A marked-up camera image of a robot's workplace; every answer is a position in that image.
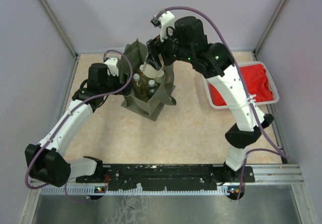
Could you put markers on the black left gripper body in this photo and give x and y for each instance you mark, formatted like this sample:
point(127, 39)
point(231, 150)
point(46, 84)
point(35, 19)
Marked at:
point(113, 83)

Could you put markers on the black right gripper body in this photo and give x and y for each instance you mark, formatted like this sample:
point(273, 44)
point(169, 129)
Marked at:
point(169, 49)

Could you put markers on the green canvas bag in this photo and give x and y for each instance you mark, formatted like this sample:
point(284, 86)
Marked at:
point(135, 53)

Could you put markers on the clear bottle white cap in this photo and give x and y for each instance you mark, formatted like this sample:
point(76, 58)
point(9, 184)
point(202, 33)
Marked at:
point(152, 88)

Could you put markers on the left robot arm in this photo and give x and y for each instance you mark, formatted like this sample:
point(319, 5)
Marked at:
point(45, 160)

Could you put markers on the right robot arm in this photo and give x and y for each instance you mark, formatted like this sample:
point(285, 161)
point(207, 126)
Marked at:
point(219, 68)

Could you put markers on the red cloth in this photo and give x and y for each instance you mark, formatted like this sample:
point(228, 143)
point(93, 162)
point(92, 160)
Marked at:
point(256, 83)

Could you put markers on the white plastic basket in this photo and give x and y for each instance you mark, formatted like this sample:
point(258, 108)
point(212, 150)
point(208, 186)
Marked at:
point(275, 93)

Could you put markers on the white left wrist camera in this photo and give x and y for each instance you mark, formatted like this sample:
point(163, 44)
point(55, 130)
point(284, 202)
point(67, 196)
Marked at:
point(112, 64)

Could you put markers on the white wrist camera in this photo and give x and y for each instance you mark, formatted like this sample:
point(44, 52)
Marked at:
point(163, 19)
point(112, 64)

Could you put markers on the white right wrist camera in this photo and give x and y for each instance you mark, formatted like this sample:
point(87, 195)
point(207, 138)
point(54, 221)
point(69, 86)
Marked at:
point(163, 19)

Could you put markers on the aluminium frame post left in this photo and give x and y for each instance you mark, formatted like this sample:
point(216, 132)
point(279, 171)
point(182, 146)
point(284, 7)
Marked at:
point(53, 18)

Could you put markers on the aluminium frame post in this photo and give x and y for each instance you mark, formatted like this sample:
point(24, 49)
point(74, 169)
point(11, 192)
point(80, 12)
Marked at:
point(270, 26)
point(53, 18)

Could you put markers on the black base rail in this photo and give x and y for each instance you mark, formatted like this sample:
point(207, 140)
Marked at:
point(151, 177)

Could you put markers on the aluminium frame post right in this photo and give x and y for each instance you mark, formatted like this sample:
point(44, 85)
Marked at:
point(270, 26)

